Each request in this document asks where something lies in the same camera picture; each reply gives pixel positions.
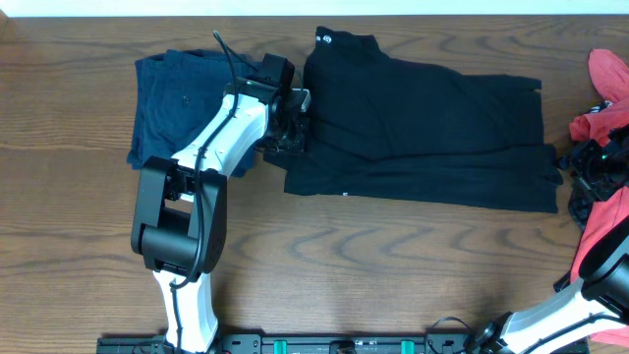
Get dark patterned garment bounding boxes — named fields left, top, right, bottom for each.
left=568, top=185, right=595, bottom=232

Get red shirt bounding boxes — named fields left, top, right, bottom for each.
left=568, top=47, right=629, bottom=348

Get black polo shirt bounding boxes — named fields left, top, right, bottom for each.
left=265, top=27, right=562, bottom=213

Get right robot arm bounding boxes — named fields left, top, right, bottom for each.
left=464, top=127, right=628, bottom=354

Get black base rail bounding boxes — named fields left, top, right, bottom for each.
left=95, top=329, right=590, bottom=354

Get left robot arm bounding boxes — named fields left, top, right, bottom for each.
left=131, top=53, right=311, bottom=353

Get folded dark blue shorts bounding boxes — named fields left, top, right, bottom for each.
left=127, top=49, right=261, bottom=169

